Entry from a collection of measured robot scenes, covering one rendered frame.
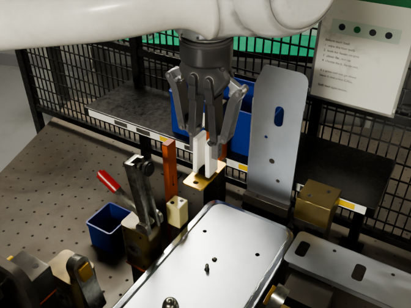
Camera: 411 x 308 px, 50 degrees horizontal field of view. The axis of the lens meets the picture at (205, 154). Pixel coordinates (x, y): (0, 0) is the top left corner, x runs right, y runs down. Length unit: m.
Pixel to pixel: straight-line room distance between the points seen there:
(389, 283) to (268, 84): 0.46
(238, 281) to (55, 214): 0.82
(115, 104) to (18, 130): 2.09
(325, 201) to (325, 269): 0.15
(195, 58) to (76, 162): 1.21
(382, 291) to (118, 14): 0.73
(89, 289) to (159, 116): 0.64
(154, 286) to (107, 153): 0.96
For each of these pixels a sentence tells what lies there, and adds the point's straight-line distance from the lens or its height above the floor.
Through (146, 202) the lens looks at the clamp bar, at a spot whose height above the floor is 1.11.
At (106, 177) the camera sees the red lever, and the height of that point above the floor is 1.14.
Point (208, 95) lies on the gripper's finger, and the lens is 0.63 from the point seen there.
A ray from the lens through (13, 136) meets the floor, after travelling 3.39.
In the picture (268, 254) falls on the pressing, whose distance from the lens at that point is 0.95.
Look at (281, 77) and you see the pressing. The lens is 0.91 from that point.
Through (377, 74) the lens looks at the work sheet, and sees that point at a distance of 1.15.
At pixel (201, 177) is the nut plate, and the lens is 0.73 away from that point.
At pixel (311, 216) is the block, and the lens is 1.02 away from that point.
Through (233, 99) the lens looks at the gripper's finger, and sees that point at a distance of 0.62.
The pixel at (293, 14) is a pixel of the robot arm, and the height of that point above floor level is 1.60.
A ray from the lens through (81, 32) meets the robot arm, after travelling 0.42.
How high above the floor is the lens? 1.71
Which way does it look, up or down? 36 degrees down
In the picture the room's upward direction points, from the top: straight up
